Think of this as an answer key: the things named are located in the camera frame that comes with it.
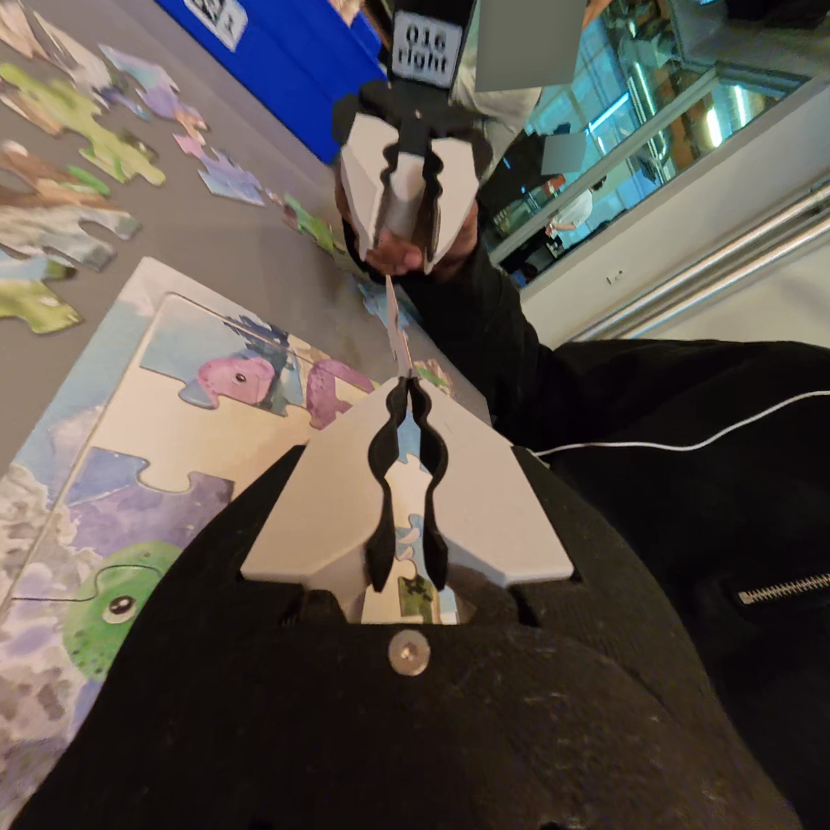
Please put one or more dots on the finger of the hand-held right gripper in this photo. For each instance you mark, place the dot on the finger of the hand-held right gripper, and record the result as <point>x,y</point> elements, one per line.
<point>460,188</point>
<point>363,175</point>

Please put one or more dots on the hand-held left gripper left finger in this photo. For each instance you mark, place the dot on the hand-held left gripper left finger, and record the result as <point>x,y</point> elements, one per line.
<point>324,512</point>

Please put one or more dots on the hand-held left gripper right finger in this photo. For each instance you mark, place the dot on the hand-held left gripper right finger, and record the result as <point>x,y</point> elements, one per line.
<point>506,512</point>

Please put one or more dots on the blue triceratops head puzzle piece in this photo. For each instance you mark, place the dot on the blue triceratops head puzzle piece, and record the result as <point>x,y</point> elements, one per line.
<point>412,499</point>

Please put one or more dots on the purple dinosaur body puzzle piece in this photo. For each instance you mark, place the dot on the purple dinosaur body puzzle piece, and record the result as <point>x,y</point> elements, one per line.
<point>337,395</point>

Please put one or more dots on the dinosaur puzzle tray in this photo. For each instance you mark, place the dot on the dinosaur puzzle tray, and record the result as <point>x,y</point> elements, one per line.
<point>194,421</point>

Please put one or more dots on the person's right hand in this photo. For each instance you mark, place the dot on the person's right hand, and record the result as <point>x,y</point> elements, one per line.
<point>399,256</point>

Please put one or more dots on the green dinosaur brown puzzle piece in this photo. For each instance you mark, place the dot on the green dinosaur brown puzzle piece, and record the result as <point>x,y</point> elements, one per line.
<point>311,224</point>

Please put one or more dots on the blue plastic bin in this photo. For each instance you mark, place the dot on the blue plastic bin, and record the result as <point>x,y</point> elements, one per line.
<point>292,84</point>

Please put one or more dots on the blue white puzzle piece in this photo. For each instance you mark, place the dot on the blue white puzzle piece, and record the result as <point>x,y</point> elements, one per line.
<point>227,175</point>

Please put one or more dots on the pink dinosaur head puzzle piece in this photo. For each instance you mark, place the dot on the pink dinosaur head puzzle piece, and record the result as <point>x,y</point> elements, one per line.
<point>233,379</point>

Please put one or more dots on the purple green puzzle piece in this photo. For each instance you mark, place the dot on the purple green puzzle piece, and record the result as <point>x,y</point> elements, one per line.
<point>149,512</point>

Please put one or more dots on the green yellow puzzle piece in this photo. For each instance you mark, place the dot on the green yellow puzzle piece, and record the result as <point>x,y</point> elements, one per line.
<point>97,123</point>

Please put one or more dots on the brown grey puzzle piece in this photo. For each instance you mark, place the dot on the brown grey puzzle piece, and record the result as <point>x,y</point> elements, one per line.
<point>58,220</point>

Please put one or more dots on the green blue puzzle piece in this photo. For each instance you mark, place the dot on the green blue puzzle piece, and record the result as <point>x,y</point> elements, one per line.
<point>32,305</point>

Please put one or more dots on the silver metal rail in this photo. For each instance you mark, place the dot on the silver metal rail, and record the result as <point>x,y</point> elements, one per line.
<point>746,243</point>

